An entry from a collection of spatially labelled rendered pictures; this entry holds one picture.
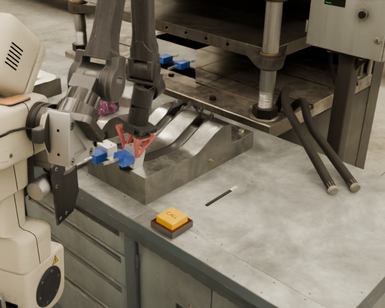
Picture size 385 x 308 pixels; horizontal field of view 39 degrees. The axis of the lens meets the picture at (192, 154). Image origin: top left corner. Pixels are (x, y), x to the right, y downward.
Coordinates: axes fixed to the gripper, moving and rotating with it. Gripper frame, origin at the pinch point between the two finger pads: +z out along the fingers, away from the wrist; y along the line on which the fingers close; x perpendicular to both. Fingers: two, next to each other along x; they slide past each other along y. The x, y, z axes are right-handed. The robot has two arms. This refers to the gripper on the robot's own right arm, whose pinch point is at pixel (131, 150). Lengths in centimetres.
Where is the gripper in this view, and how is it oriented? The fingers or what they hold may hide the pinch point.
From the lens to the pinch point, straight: 153.3
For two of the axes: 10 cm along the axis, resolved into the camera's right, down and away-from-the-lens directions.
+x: -6.7, 2.0, -7.2
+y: -7.1, -4.6, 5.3
